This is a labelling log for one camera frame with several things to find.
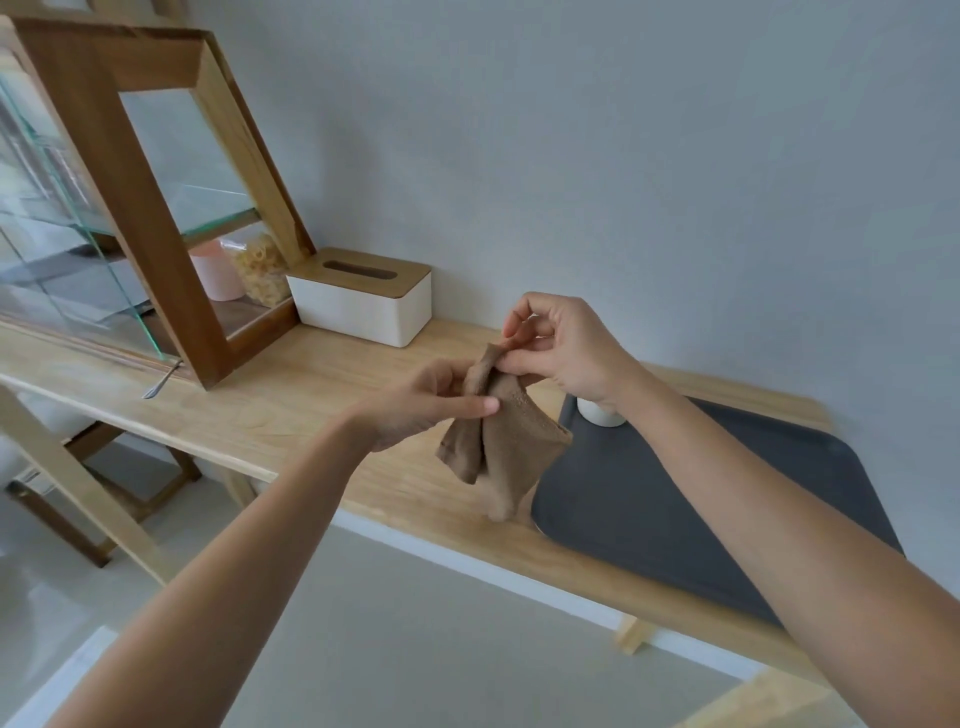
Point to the person's right hand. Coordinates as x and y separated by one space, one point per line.
585 352

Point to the person's left hand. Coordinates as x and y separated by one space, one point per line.
405 416

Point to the person's left thumb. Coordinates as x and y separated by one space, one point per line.
469 407

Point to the person's right thumb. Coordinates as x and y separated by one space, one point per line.
525 362

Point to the brown cloth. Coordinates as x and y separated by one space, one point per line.
517 442

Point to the person's right forearm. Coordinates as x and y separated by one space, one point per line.
787 547

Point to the person's left forearm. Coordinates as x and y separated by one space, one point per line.
225 585

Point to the small white cup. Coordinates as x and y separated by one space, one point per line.
600 416

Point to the white tissue box wooden lid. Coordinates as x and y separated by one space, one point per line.
360 304

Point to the dark grey tray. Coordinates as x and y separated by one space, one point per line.
637 517

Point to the clear jar of pasta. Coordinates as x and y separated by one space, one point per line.
262 270

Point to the light wooden table leg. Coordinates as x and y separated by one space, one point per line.
634 636
82 487

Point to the pink cup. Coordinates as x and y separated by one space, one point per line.
214 274

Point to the metal spoon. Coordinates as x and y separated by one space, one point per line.
161 381

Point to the dark wooden stool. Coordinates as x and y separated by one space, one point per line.
97 442

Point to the wooden glass display cabinet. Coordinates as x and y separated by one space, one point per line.
127 202

